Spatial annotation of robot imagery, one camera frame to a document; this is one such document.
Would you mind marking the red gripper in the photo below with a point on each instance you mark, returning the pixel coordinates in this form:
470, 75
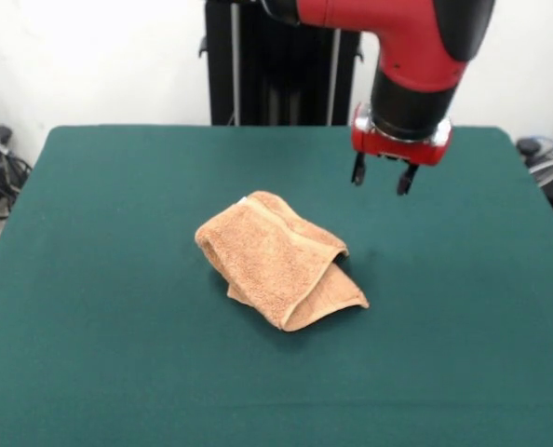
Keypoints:
397, 149

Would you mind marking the tan terry towel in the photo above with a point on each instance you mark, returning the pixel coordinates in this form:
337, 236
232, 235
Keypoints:
267, 261

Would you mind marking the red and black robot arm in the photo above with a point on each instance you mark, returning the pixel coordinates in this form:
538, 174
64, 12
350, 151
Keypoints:
411, 37

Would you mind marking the dark green table cloth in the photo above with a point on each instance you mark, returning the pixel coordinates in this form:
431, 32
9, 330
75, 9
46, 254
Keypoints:
118, 326

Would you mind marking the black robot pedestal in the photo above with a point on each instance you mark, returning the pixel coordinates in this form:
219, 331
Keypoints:
258, 79

